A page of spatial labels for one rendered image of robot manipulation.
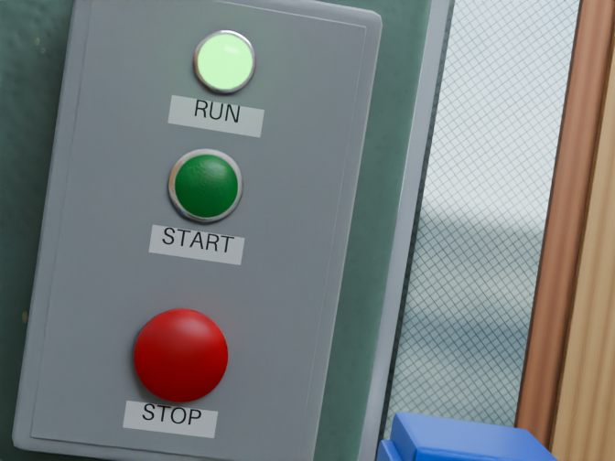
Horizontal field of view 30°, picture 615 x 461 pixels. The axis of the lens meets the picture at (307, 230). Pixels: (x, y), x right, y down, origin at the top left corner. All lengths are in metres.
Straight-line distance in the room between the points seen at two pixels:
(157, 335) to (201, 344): 0.01
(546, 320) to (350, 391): 1.31
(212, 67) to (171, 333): 0.09
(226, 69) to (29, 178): 0.10
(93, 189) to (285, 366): 0.09
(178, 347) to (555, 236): 1.41
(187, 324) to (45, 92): 0.11
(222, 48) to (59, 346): 0.11
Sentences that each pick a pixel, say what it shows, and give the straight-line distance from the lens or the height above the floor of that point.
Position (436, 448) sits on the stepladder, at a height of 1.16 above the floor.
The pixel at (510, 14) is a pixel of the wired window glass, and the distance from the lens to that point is 1.93.
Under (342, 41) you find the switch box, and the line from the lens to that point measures 0.38.
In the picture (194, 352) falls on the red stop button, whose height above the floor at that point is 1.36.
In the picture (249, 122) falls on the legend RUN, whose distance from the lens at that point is 0.37.
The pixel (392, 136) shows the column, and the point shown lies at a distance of 0.44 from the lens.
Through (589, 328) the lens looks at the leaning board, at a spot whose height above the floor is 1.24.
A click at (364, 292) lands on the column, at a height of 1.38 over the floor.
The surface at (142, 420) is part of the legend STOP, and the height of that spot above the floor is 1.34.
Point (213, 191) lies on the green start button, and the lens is 0.37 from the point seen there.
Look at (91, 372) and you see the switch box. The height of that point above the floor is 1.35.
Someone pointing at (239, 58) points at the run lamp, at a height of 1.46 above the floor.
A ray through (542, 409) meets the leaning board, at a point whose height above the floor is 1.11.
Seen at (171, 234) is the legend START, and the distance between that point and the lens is 0.37.
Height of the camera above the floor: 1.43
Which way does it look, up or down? 4 degrees down
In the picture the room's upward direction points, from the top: 9 degrees clockwise
